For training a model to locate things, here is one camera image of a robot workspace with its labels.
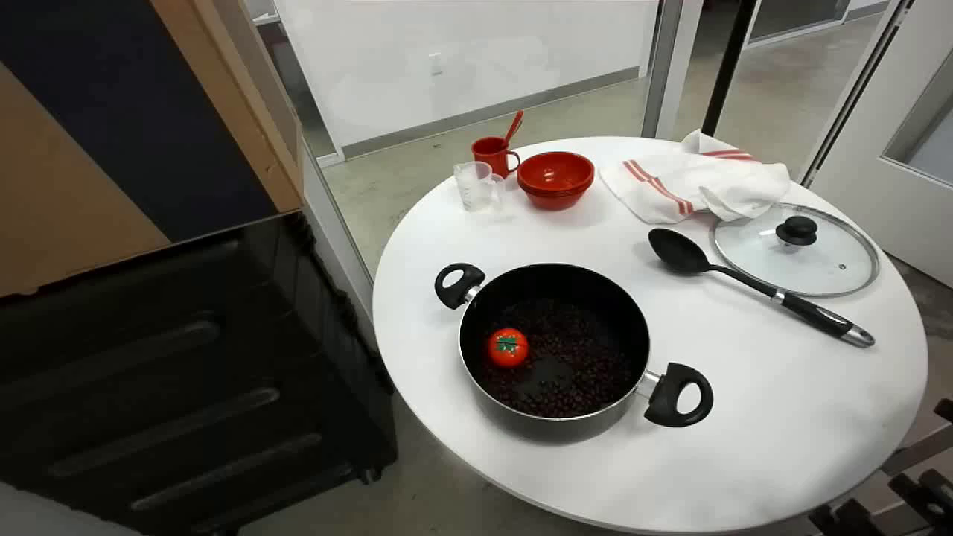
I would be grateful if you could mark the red tomato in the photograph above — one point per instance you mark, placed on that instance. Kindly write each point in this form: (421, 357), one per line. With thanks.
(507, 347)

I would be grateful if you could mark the clear glass cup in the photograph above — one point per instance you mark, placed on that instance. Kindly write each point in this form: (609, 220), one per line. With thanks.
(478, 189)

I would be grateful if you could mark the black serving spoon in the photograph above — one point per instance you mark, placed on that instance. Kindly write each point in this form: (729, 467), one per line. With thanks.
(676, 251)

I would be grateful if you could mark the glass lid with black knob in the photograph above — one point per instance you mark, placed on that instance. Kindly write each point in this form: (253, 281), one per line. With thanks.
(796, 229)

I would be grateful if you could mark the red spoon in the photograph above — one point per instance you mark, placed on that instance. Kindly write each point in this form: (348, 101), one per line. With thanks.
(512, 125)

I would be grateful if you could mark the red bowl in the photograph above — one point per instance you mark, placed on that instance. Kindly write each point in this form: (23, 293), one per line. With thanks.
(555, 180)

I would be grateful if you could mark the black camera tripod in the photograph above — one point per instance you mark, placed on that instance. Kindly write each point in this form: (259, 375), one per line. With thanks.
(732, 61)

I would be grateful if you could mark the white door with window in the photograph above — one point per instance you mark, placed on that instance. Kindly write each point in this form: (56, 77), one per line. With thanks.
(865, 189)

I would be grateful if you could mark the red cup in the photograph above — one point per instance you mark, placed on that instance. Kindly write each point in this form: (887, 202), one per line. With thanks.
(490, 154)

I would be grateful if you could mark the white towel with red stripes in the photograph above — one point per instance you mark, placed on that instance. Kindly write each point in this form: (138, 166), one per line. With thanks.
(732, 181)

